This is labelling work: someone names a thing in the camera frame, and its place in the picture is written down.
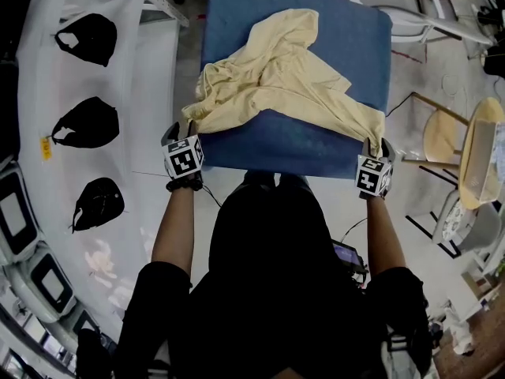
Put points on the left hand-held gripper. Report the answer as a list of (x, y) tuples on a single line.
[(183, 158)]

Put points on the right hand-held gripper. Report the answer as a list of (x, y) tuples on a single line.
[(372, 178)]

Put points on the pale yellow garment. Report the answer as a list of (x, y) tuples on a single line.
[(284, 65)]

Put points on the person's left forearm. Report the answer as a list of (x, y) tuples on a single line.
[(175, 227)]

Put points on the person's right forearm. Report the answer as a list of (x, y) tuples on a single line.
[(384, 235)]

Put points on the light wooden stool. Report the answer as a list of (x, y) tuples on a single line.
[(440, 132)]

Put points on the blue padded mat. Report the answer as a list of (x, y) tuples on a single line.
[(300, 144)]

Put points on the row of black caps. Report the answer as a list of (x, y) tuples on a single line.
[(88, 122)]

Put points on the beige plastic basket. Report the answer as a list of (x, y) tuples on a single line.
[(475, 160)]

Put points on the grey chair with floral cushion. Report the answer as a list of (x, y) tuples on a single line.
[(453, 219)]

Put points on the small black monitor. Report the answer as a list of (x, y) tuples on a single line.
[(347, 253)]

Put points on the black cap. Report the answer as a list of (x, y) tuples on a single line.
[(100, 205)]

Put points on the pale crumpled clothes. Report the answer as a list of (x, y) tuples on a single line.
[(499, 148)]

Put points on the black caps on rack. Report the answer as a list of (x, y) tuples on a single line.
[(92, 40)]

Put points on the yellow paper tag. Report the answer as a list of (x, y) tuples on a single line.
[(46, 148)]

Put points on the white lounge chair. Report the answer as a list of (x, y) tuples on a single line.
[(442, 24)]

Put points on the white low shelf unit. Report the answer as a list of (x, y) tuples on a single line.
[(473, 302)]

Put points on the grey-rimmed storage box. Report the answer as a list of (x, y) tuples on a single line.
[(13, 215), (51, 284), (84, 322)]

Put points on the person's black-clothed body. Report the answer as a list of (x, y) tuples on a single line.
[(276, 310)]

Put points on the person's right striped shoe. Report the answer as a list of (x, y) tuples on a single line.
[(398, 363)]

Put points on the black fabric bag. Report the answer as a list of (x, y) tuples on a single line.
[(92, 353)]

